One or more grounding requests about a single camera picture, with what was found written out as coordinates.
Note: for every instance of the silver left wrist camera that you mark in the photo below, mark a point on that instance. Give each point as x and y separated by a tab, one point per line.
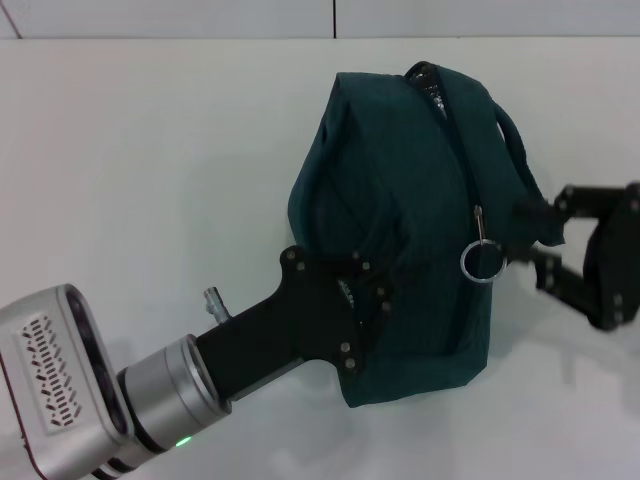
55	380

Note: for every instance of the dark teal insulated lunch bag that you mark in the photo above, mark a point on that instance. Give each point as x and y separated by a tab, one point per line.
430	200

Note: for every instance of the silver connector stub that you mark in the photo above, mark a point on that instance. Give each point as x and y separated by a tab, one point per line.
216	305

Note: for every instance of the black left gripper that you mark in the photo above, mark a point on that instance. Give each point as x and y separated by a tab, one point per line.
280	325

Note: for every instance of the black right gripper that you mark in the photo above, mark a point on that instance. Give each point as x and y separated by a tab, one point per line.
617	250

